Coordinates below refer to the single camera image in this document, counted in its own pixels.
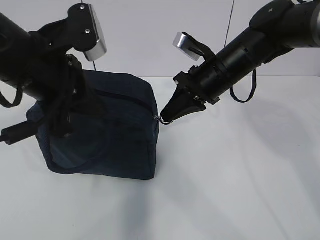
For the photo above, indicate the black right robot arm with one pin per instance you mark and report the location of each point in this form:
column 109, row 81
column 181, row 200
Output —
column 275, row 30

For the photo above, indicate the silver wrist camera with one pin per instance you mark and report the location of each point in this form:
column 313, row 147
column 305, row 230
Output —
column 192, row 48
column 81, row 30

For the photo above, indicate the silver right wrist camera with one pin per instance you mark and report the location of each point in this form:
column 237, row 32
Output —
column 192, row 48

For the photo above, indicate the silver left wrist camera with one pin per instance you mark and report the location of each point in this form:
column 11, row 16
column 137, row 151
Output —
column 81, row 30

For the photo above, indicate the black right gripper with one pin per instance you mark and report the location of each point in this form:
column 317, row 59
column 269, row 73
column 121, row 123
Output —
column 189, row 85

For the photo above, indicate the dark blue insulated lunch bag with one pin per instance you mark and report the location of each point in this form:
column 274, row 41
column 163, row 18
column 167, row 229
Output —
column 121, row 143

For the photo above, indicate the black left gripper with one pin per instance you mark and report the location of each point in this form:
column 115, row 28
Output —
column 76, row 97

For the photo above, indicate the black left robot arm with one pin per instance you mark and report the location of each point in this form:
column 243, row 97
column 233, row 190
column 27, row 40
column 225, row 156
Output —
column 38, row 64

